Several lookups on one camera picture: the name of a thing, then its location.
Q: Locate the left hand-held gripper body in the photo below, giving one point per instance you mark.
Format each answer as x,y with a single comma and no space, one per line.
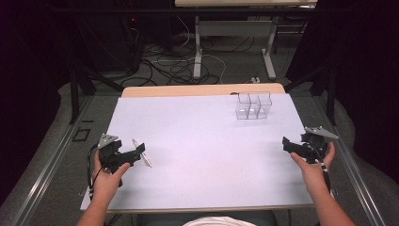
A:
110,155

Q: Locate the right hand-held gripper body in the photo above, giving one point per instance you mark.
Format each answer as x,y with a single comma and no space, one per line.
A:
313,147

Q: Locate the silver pen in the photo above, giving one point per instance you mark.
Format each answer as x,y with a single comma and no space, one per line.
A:
146,159

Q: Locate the clear acrylic organizer box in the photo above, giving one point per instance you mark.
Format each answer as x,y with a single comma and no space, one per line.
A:
252,106

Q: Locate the person's right hand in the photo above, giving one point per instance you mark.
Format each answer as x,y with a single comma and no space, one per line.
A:
315,177

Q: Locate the person's left hand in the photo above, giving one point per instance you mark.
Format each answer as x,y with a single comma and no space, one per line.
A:
105,185

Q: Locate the black metal stand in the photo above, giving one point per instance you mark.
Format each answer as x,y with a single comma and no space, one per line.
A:
75,94
331,94

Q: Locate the white table cover sheet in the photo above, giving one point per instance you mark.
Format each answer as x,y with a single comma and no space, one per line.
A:
204,150

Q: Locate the white power plug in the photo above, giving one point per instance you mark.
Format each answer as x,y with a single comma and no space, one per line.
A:
255,80

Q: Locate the person's white shirt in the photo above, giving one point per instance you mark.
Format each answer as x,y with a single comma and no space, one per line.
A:
219,222

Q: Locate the black computer tower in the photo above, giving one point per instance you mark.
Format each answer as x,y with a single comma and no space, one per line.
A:
133,44

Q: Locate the white-framed desk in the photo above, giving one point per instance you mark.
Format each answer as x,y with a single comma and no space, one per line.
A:
238,28

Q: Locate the aluminium floor rail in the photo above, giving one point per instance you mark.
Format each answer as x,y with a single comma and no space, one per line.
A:
47,175
354,175

